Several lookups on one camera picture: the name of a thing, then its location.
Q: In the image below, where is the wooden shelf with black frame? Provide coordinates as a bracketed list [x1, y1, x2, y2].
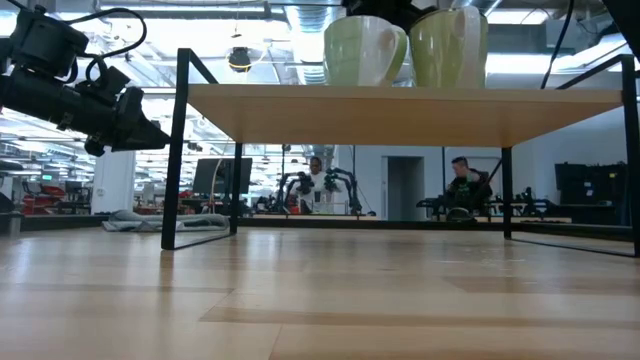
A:
[160, 46, 640, 259]

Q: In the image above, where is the grey crumpled cloth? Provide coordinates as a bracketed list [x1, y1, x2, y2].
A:
[102, 209, 231, 234]

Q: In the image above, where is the silver ribbed ceiling duct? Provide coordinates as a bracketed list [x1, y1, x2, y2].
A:
[284, 4, 332, 85]

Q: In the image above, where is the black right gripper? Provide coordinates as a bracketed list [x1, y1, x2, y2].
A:
[342, 0, 436, 34]

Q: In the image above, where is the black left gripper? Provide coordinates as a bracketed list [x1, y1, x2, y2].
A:
[57, 63, 172, 158]

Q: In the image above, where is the large yellow-green ceramic mug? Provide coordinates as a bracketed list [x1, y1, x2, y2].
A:
[408, 5, 490, 90]

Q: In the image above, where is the black table edge rail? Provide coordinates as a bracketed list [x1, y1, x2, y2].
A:
[0, 213, 640, 244]

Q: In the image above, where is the black left camera cable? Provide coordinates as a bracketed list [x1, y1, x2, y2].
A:
[66, 6, 148, 84]

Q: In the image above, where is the grey doorway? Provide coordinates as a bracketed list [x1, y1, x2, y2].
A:
[382, 155, 426, 222]

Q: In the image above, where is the black cabinet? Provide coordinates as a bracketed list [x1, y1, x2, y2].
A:
[554, 162, 631, 226]

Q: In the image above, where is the dark computer monitor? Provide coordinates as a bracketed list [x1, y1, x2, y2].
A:
[192, 157, 254, 196]

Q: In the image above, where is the pale green ceramic mug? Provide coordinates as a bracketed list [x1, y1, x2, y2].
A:
[322, 14, 409, 87]

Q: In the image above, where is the red cart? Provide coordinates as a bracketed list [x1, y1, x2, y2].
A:
[22, 183, 67, 215]

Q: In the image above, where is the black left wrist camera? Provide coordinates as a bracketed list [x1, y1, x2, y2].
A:
[7, 5, 90, 77]

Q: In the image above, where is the white pillar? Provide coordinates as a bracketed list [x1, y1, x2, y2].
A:
[91, 149, 138, 215]

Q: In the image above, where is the person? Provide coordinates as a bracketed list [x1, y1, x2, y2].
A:
[446, 156, 495, 219]
[291, 156, 344, 215]

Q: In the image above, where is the black round ceiling device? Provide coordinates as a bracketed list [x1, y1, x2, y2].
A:
[227, 46, 254, 74]

